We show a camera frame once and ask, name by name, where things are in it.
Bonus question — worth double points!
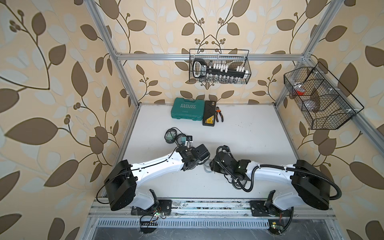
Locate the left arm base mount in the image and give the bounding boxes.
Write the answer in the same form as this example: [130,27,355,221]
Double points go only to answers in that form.
[130,189,172,217]

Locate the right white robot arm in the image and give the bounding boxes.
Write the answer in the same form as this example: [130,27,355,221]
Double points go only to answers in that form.
[210,146,342,211]

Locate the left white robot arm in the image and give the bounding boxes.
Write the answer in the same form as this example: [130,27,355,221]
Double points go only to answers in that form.
[103,144,211,211]

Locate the wire basket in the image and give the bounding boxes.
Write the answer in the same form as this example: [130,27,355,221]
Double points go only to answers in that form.
[284,62,364,130]
[189,49,252,85]

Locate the red item in basket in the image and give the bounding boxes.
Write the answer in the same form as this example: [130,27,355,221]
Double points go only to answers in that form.
[292,84,307,96]

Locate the orange black pliers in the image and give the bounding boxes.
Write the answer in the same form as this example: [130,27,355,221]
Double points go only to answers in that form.
[215,107,224,122]

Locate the aluminium front rail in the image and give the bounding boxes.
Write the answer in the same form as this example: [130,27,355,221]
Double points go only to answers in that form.
[88,198,337,220]

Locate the back wire basket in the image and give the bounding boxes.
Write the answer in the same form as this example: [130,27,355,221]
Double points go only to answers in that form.
[189,49,252,85]

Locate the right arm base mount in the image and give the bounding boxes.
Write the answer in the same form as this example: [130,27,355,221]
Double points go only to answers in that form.
[250,190,293,217]

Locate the green plastic tool case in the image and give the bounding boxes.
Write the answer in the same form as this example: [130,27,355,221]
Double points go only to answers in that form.
[171,98,205,121]

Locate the black yellow-label case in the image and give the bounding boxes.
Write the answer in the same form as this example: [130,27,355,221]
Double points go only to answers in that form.
[203,101,216,127]

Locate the black socket set holder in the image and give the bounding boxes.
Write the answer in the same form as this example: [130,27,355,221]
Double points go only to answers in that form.
[189,58,252,79]

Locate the right wire basket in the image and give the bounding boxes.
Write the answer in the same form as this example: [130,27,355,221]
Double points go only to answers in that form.
[284,62,364,130]

